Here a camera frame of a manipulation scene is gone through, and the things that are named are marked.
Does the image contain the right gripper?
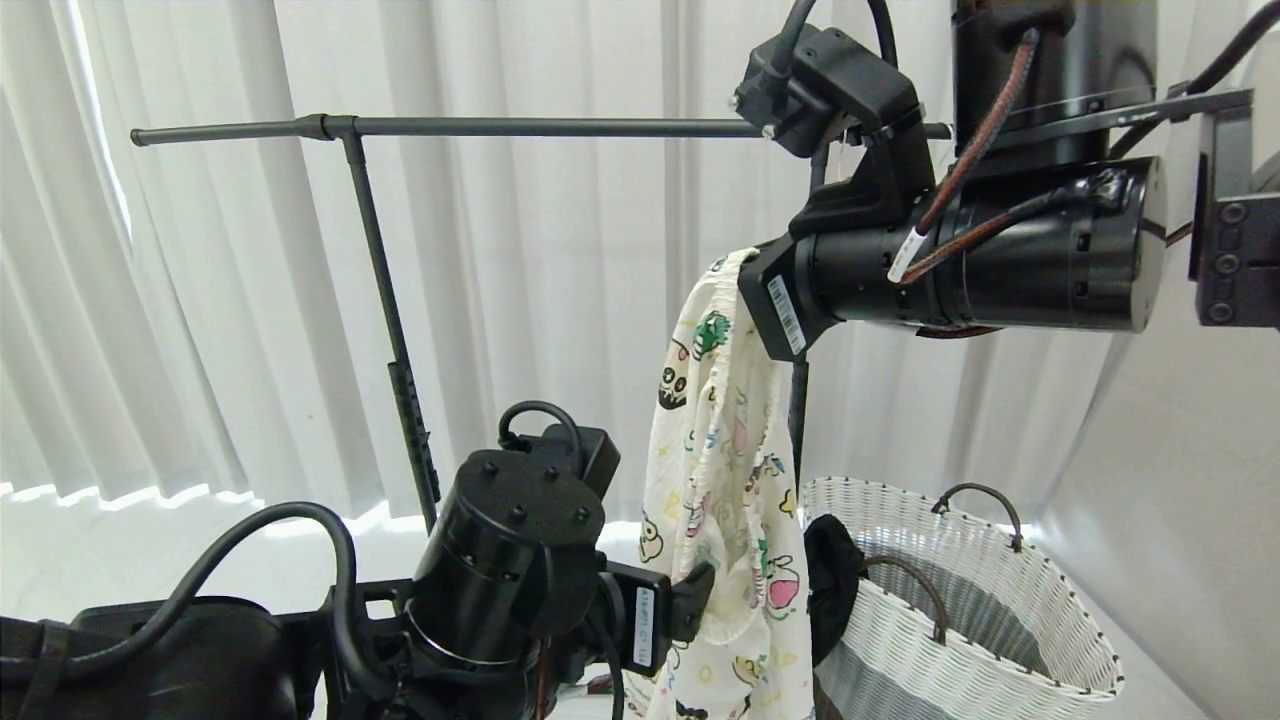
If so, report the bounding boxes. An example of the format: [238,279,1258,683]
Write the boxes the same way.
[738,157,1169,363]

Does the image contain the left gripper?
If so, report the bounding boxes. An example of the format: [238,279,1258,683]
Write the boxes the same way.
[530,560,673,716]

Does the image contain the cream printed garment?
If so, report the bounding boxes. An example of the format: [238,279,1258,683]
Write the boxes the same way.
[625,248,816,720]

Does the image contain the white laundry basket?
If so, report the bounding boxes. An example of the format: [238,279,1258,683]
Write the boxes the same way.
[798,476,1126,720]

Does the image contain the black clothes rack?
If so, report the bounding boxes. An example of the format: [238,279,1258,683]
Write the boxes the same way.
[130,113,953,536]

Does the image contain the black garment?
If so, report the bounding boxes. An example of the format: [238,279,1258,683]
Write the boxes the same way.
[803,513,867,669]

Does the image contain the white curtain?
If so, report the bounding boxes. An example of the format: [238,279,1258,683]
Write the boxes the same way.
[0,0,1280,531]

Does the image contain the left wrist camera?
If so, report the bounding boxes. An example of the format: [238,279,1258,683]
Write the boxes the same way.
[540,424,623,501]

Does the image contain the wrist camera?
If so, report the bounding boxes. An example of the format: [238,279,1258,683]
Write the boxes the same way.
[730,25,938,241]
[540,424,623,501]

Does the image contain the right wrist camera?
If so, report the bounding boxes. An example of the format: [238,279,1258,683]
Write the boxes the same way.
[730,25,938,241]

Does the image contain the black cable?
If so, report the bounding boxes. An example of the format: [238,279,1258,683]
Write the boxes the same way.
[0,501,401,706]
[768,0,898,76]
[1105,0,1280,159]

